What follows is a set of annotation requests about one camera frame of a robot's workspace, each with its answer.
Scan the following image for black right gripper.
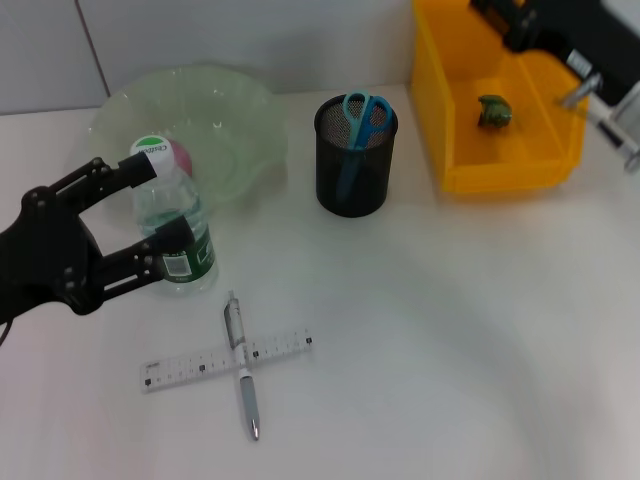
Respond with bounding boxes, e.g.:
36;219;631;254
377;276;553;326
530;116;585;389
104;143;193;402
468;0;640;105

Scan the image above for yellow plastic bin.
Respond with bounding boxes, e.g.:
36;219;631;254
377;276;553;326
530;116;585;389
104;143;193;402
410;0;591;196

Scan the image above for green glass fruit bowl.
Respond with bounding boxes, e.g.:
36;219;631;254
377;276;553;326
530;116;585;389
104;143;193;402
88;63;291;214

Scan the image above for black mesh pen holder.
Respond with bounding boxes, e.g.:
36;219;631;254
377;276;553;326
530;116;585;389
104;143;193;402
314;93;401;219

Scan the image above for pink peach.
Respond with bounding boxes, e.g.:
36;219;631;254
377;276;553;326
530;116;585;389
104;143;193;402
167;139;195;177

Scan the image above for clear green-label water bottle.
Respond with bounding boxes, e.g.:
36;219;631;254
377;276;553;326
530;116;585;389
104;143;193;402
128;133;220;298

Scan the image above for transparent plastic ruler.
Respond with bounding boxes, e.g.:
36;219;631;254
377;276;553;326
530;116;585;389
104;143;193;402
139;328;316;394

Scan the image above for silver ballpoint pen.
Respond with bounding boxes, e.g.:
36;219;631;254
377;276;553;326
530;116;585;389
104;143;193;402
222;290;262;443

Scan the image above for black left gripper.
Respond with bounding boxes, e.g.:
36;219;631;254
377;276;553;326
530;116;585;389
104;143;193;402
0;151;197;324

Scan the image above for blue scissors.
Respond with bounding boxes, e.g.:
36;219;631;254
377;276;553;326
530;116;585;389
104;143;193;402
334;90;393;202

